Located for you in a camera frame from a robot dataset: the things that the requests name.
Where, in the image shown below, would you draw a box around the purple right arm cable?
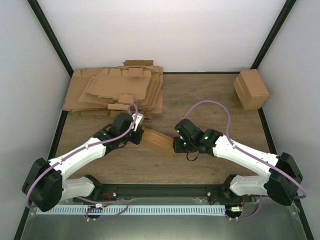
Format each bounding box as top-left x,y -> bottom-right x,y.
183,100 -> 308,222

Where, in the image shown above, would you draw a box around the brown cardboard box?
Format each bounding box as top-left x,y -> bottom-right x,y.
140,127 -> 176,158
233,69 -> 270,110

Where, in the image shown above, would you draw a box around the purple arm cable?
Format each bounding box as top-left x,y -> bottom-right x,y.
24,103 -> 140,223
183,100 -> 308,222

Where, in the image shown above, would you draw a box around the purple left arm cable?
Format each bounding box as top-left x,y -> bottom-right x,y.
24,103 -> 140,223

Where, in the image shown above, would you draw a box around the white slotted cable duct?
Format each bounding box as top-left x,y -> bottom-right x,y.
36,205 -> 226,217

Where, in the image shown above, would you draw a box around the black aluminium frame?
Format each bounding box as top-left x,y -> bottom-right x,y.
13,0 -> 314,240

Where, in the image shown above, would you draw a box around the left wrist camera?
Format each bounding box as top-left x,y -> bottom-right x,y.
131,113 -> 145,132

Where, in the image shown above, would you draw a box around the folded brown cardboard box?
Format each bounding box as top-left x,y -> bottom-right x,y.
233,69 -> 270,110

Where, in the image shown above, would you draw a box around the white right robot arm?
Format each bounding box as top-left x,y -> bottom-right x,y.
173,119 -> 303,206

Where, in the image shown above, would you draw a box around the stack of flat cardboard blanks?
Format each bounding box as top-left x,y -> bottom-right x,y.
62,59 -> 164,119

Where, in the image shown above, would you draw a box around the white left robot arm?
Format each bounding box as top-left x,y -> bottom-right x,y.
22,112 -> 145,212

